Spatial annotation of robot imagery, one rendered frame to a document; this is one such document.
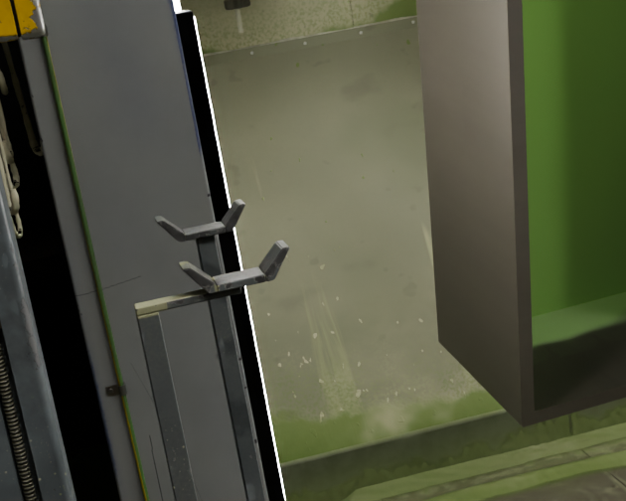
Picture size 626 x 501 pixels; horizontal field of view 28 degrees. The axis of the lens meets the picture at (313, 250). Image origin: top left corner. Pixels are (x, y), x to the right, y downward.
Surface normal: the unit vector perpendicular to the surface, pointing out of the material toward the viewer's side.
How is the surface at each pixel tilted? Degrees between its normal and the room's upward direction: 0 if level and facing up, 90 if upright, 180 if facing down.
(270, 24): 90
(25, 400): 90
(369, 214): 57
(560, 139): 102
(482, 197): 90
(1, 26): 90
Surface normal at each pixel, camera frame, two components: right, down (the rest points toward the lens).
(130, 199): 0.21, 0.19
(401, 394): 0.09, -0.36
